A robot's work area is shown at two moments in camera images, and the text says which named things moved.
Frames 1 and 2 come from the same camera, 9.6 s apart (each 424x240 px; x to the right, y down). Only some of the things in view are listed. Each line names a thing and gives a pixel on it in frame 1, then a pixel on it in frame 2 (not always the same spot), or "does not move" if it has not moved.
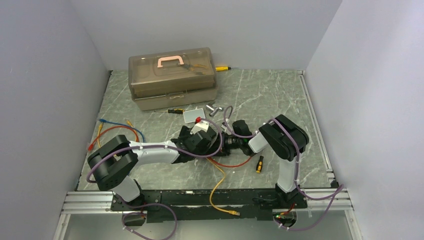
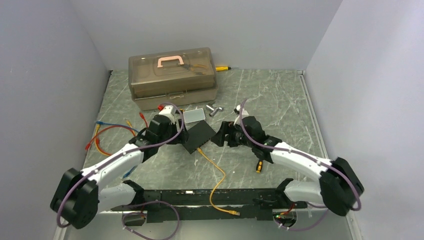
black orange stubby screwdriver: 259,164 does not move
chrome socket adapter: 214,110 does not move
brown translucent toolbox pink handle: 172,79 does not move
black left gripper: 185,133 to 181,137
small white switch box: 190,116 does not move
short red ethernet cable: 218,163 to 142,116
